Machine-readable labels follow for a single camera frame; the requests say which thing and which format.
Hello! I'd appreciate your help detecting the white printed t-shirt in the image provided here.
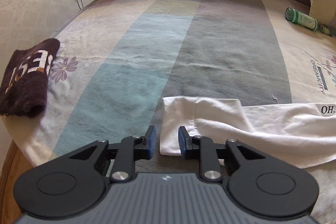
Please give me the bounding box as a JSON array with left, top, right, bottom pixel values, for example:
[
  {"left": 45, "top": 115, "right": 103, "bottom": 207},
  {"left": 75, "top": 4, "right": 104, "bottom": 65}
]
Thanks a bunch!
[{"left": 160, "top": 96, "right": 335, "bottom": 168}]

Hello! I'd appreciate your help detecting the brown folded sweater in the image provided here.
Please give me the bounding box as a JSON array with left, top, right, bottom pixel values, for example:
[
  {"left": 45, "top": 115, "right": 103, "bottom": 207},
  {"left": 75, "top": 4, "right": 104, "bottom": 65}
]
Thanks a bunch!
[{"left": 1, "top": 38, "right": 60, "bottom": 118}]

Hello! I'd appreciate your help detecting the green glass bottle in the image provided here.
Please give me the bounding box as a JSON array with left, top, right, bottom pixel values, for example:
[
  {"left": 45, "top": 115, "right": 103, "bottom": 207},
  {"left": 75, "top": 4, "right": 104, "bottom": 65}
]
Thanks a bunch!
[{"left": 285, "top": 7, "right": 335, "bottom": 37}]

